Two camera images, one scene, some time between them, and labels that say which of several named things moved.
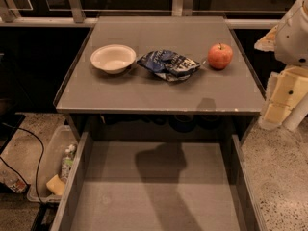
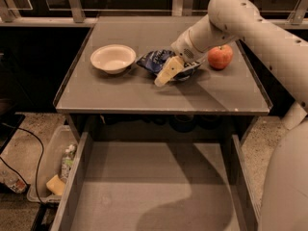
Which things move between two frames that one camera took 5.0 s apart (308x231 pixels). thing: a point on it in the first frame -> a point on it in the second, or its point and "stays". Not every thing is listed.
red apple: (219, 57) stays
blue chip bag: (166, 64) stays
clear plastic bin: (54, 167) stays
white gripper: (293, 38) -> (184, 49)
